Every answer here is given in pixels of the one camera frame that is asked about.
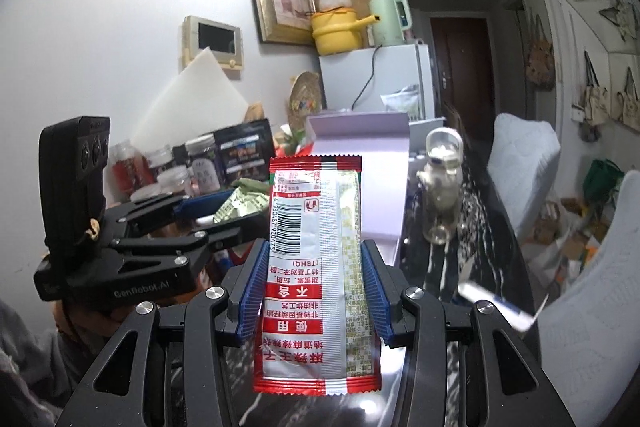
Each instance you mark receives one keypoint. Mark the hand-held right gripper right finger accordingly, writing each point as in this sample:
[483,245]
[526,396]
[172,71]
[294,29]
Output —
[377,292]

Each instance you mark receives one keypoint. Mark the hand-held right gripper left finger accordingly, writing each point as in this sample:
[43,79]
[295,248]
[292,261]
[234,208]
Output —
[252,292]

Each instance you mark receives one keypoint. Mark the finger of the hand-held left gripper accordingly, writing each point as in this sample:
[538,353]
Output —
[230,234]
[200,204]

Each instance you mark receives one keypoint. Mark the green white packet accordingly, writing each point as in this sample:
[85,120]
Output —
[245,204]

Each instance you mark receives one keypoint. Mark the red white snack packet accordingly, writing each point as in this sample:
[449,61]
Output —
[300,307]

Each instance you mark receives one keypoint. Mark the lilac gift box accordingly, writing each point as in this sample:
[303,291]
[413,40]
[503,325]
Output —
[385,177]

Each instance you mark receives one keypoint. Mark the person's left forearm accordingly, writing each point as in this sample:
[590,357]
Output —
[30,367]

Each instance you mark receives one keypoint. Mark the person's left hand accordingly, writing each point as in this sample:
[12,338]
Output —
[90,319]

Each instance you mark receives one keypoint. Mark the clear jar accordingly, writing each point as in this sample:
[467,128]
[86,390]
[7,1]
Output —
[175,182]

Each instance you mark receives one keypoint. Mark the white lidded jar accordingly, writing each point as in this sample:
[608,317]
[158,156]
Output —
[202,167]

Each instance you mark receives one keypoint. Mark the red filled jar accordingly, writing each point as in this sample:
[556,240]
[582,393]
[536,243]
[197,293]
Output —
[125,169]

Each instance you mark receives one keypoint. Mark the black snack bag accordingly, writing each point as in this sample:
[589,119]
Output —
[245,147]

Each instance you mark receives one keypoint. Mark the white foam board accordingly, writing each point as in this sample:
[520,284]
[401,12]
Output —
[195,107]

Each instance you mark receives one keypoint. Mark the glass teapot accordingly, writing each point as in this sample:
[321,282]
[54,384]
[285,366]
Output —
[440,197]

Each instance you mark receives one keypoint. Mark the blue white mask box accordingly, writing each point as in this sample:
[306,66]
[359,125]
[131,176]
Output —
[495,307]

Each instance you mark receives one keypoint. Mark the woven fan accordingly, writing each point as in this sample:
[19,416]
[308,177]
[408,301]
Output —
[305,97]

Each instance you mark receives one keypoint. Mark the brown paper bag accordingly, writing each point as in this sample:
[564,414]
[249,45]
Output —
[547,219]

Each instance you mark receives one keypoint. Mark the white plastic bag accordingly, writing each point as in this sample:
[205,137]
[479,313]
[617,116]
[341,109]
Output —
[400,102]

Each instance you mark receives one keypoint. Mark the white fridge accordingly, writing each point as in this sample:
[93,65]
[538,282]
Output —
[345,77]

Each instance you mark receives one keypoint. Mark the white covered chair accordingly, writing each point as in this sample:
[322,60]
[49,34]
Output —
[600,307]
[525,167]

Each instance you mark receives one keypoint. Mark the yellow enamel pot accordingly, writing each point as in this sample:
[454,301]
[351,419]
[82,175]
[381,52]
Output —
[335,32]

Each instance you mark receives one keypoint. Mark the brown door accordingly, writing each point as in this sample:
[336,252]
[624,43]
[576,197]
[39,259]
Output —
[462,72]

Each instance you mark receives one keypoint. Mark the green bag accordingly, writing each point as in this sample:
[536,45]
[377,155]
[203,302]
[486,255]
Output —
[602,182]

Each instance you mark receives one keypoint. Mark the green electric kettle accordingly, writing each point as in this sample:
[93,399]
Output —
[387,22]

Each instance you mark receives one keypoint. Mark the brown hanging bag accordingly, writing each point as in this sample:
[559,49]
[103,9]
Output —
[540,57]

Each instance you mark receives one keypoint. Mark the beige tote bag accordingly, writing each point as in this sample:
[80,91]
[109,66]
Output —
[597,99]
[629,104]

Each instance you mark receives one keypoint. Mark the wall intercom panel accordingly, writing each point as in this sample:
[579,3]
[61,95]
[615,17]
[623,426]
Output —
[215,37]

